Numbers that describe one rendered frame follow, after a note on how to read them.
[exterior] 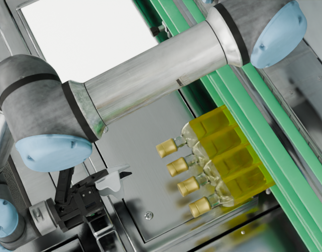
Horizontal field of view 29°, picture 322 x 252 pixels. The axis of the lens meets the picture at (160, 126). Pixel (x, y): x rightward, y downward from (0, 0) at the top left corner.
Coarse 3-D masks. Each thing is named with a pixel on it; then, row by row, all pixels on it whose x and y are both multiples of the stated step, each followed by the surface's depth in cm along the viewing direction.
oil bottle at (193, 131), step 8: (224, 104) 155; (208, 112) 154; (216, 112) 154; (224, 112) 154; (192, 120) 154; (200, 120) 154; (208, 120) 153; (216, 120) 153; (224, 120) 153; (232, 120) 153; (184, 128) 153; (192, 128) 153; (200, 128) 153; (208, 128) 152; (216, 128) 152; (184, 136) 153; (192, 136) 152; (200, 136) 152; (192, 144) 153
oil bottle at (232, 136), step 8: (224, 128) 152; (232, 128) 152; (240, 128) 152; (208, 136) 152; (216, 136) 151; (224, 136) 151; (232, 136) 151; (240, 136) 151; (200, 144) 151; (208, 144) 150; (216, 144) 150; (224, 144) 150; (232, 144) 150; (192, 152) 152; (200, 152) 150; (208, 152) 150; (216, 152) 149; (200, 160) 150
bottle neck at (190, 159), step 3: (186, 156) 151; (189, 156) 151; (192, 156) 151; (186, 159) 151; (189, 159) 151; (192, 159) 151; (186, 162) 150; (189, 162) 151; (192, 162) 151; (195, 162) 151; (189, 165) 151; (192, 165) 152
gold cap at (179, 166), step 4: (176, 160) 151; (180, 160) 151; (184, 160) 150; (168, 164) 151; (172, 164) 150; (176, 164) 150; (180, 164) 150; (184, 164) 150; (168, 168) 150; (172, 168) 150; (176, 168) 150; (180, 168) 150; (184, 168) 150; (172, 172) 150; (176, 172) 150; (180, 172) 151; (172, 176) 151
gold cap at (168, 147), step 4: (168, 140) 153; (172, 140) 153; (160, 144) 153; (164, 144) 153; (168, 144) 153; (172, 144) 153; (156, 148) 154; (160, 148) 152; (164, 148) 152; (168, 148) 152; (172, 148) 153; (176, 148) 153; (160, 152) 152; (164, 152) 152; (168, 152) 153; (172, 152) 154; (160, 156) 154; (164, 156) 153
